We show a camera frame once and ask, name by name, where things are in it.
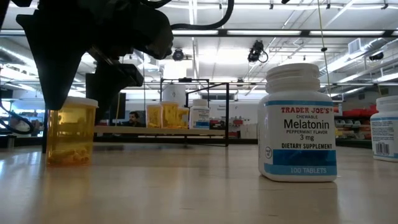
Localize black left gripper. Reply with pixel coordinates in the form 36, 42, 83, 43
15, 0, 174, 125

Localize white melatonin bottle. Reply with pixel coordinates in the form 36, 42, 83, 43
189, 98, 211, 130
369, 95, 398, 162
257, 63, 338, 183

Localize black computer monitor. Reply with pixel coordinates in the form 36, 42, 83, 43
109, 92, 127, 121

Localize person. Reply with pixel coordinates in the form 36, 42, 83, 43
123, 111, 146, 128

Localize white cylinder container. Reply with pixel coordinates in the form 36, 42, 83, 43
162, 83, 187, 106

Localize thin black metal rack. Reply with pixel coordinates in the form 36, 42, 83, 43
159, 77, 211, 108

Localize overhead black light bar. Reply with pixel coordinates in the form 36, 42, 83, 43
0, 29, 398, 39

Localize rack of red bins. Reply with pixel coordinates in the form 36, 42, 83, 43
332, 104, 379, 141

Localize black cable loop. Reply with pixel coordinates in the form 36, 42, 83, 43
0, 90, 35, 135

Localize wooden shelf with black frame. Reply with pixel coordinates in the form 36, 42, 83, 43
42, 81, 231, 154

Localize round black ceiling camera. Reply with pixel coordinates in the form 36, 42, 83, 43
172, 48, 185, 62

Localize black metal table frame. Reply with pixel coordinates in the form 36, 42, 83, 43
0, 134, 398, 149

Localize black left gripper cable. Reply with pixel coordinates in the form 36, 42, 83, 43
170, 0, 234, 31

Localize black hanging camera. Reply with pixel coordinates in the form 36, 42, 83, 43
247, 39, 269, 63

